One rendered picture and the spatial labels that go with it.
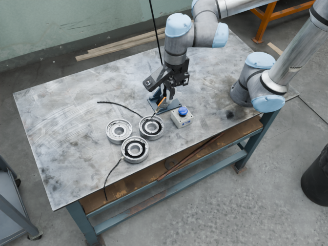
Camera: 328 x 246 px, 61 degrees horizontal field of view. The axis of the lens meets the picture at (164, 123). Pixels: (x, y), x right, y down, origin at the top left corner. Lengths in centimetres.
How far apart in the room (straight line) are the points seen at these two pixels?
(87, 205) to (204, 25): 88
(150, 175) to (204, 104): 42
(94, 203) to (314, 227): 141
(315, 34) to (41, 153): 104
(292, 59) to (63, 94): 94
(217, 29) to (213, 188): 129
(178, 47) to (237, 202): 132
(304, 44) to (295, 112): 161
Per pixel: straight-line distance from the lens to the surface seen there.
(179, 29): 86
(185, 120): 116
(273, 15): 306
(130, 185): 133
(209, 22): 92
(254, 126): 161
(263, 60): 122
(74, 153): 114
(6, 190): 185
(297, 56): 104
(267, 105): 114
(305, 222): 211
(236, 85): 132
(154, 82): 98
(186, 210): 188
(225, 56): 155
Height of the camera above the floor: 177
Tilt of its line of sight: 54 degrees down
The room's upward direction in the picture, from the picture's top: 6 degrees clockwise
